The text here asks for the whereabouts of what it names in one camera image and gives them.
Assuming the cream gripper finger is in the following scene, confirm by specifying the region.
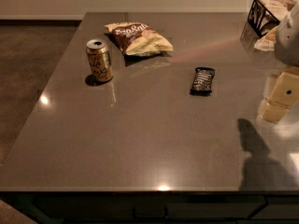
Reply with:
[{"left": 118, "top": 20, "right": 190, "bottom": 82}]
[{"left": 261, "top": 99, "right": 290, "bottom": 123}]

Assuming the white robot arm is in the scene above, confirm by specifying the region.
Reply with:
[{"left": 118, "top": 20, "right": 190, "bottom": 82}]
[{"left": 259, "top": 3, "right": 299, "bottom": 122}]

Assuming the sea salt chips bag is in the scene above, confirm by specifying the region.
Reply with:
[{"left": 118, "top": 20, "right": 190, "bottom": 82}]
[{"left": 105, "top": 22, "right": 173, "bottom": 57}]

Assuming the dark counter drawer front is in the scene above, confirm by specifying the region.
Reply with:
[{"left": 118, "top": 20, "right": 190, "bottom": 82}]
[{"left": 133, "top": 195, "right": 265, "bottom": 220}]

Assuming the gold soda can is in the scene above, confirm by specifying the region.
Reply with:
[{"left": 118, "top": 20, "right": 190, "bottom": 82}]
[{"left": 86, "top": 39, "right": 113, "bottom": 83}]

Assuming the black wire basket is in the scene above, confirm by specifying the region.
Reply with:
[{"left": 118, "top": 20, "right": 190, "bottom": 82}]
[{"left": 247, "top": 0, "right": 294, "bottom": 39}]

